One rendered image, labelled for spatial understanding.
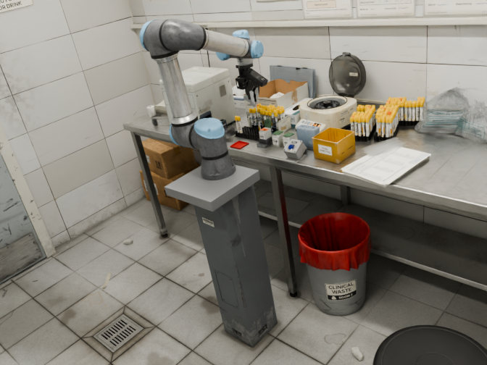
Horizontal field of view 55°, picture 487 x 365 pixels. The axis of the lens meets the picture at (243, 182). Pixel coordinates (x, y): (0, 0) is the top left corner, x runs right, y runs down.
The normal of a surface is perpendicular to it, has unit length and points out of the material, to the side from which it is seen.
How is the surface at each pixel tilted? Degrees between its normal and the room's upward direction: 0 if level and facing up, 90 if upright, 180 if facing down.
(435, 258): 0
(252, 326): 90
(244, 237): 90
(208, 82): 89
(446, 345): 3
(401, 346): 3
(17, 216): 90
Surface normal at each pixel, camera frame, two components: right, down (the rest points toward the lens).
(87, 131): 0.73, 0.21
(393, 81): -0.66, 0.44
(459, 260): -0.16, -0.87
